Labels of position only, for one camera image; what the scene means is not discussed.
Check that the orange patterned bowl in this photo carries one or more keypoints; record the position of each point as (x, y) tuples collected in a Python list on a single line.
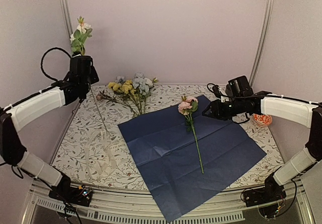
[(262, 120)]

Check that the floral patterned table mat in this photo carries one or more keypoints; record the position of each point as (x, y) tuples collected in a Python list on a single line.
[(93, 115)]

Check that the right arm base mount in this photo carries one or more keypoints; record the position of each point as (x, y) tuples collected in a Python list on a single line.
[(264, 196)]

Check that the aluminium frame post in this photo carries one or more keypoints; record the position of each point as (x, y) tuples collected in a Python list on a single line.
[(268, 8), (69, 30)]

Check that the blue hydrangea stem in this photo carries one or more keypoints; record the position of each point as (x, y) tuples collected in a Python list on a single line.
[(144, 83)]

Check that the pink rose stem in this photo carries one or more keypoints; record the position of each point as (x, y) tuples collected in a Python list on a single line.
[(187, 107)]

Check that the white pink flower stem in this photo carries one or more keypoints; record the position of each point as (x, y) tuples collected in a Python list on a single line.
[(86, 87)]

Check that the left aluminium frame post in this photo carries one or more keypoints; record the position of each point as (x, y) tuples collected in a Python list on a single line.
[(69, 30)]

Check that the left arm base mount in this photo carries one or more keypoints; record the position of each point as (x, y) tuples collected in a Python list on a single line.
[(80, 195)]

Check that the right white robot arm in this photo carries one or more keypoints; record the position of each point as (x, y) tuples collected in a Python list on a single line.
[(239, 98)]

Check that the yellow flower stem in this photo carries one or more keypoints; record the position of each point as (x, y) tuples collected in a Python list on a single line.
[(128, 96)]

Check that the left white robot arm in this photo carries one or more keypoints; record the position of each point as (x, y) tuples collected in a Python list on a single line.
[(74, 87)]

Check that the dark pink bud stem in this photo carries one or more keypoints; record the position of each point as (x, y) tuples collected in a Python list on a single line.
[(105, 95)]

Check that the blue wrapping paper sheet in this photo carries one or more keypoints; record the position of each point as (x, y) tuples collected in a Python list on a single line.
[(182, 169)]

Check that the right aluminium frame post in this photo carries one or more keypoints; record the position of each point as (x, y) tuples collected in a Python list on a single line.
[(268, 8)]

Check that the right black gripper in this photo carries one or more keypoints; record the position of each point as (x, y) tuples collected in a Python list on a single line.
[(216, 111)]

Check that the front aluminium rail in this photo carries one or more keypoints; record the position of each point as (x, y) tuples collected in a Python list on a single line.
[(111, 205)]

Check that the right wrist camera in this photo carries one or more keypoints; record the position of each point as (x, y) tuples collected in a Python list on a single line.
[(220, 93)]

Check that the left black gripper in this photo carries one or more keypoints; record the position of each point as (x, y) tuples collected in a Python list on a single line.
[(95, 77)]

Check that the cream printed ribbon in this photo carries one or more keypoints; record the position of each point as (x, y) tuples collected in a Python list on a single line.
[(104, 153)]

